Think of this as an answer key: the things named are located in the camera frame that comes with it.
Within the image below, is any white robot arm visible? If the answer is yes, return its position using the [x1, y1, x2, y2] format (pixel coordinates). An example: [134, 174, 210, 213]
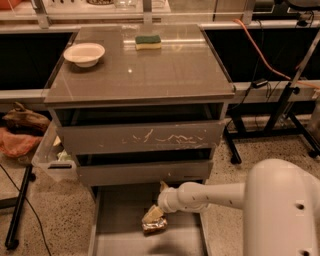
[142, 159, 320, 256]

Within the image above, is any grey middle drawer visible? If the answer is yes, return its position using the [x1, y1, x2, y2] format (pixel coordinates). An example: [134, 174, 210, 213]
[77, 160, 213, 186]

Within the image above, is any grey open bottom drawer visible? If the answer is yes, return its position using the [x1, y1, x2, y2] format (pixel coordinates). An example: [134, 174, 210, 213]
[88, 183, 208, 256]

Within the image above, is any grey top drawer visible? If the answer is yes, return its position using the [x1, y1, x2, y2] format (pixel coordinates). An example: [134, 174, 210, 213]
[57, 121, 225, 155]

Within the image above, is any grey drawer cabinet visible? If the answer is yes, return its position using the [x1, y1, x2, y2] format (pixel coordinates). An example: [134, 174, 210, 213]
[43, 23, 236, 201]

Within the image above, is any black power adapter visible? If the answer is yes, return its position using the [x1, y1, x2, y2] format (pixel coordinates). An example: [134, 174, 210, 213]
[251, 79, 268, 89]

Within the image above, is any green yellow sponge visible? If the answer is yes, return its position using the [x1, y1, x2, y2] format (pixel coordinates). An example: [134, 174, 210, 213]
[135, 35, 162, 50]

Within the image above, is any black stand leg left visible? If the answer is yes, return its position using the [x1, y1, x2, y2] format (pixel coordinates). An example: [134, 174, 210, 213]
[5, 165, 36, 250]

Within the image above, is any orange cloth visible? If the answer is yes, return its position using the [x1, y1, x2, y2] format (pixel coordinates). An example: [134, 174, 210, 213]
[0, 127, 42, 158]

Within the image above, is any white bowl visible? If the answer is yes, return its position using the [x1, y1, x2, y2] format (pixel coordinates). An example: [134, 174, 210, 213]
[63, 43, 105, 68]

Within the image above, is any brown bag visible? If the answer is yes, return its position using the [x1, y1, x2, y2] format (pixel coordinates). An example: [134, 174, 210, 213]
[2, 102, 50, 135]

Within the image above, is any black floor cable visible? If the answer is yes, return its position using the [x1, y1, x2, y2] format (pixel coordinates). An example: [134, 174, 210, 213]
[0, 163, 53, 256]

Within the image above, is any black table frame right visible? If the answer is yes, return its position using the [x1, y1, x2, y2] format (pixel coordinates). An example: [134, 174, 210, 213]
[222, 29, 320, 166]

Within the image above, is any orange cable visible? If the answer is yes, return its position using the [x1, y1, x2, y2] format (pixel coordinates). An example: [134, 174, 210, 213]
[233, 18, 320, 90]

